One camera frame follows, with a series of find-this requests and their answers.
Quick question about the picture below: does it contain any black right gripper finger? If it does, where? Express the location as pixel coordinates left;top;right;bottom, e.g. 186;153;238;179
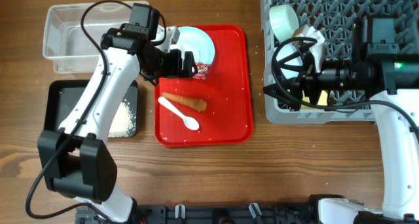
263;83;301;111
280;43;310;70

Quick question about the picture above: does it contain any light blue rice bowl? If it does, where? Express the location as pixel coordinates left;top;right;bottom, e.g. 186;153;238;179
276;43;303;79

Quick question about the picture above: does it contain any yellow plastic cup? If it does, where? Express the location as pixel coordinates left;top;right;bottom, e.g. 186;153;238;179
301;90;328;109

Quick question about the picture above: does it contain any mint green bowl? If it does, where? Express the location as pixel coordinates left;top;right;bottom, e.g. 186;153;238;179
268;5;299;42

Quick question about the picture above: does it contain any white rice pile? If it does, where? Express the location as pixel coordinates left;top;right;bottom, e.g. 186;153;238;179
109;100;136;138

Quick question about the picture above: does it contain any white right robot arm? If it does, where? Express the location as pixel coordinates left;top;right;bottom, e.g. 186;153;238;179
271;16;418;223

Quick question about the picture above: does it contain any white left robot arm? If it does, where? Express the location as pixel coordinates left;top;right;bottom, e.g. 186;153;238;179
37;3;198;223

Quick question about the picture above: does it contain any grey dishwasher rack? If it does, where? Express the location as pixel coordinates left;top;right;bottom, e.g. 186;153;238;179
260;0;418;124

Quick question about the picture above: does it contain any black waste tray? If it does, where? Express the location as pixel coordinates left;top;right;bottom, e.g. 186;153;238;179
43;79;139;138

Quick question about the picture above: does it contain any red snack wrapper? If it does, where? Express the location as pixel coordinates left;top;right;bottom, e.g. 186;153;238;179
193;62;211;80

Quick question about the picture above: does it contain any light blue plate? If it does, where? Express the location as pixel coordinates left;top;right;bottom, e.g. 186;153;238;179
176;26;215;65

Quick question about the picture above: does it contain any orange carrot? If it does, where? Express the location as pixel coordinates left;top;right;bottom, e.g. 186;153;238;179
162;92;208;111

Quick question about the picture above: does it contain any white plastic spoon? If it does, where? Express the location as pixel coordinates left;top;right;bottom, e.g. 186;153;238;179
158;96;200;131

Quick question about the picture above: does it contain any red plastic tray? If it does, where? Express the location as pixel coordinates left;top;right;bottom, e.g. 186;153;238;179
154;24;253;147

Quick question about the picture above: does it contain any clear plastic bin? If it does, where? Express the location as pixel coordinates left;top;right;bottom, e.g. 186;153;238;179
43;3;131;74

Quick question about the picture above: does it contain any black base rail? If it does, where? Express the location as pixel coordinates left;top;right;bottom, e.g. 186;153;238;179
75;202;364;224

